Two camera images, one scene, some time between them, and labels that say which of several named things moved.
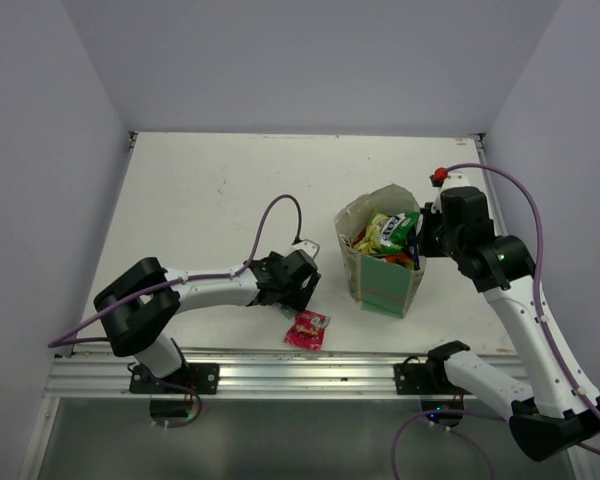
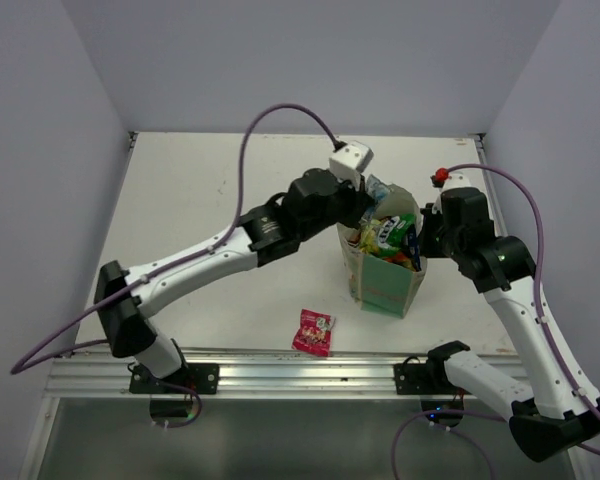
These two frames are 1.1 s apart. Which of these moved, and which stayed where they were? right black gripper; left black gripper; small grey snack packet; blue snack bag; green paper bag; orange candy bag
Moved: left black gripper; small grey snack packet
Stayed: green paper bag; orange candy bag; right black gripper; blue snack bag
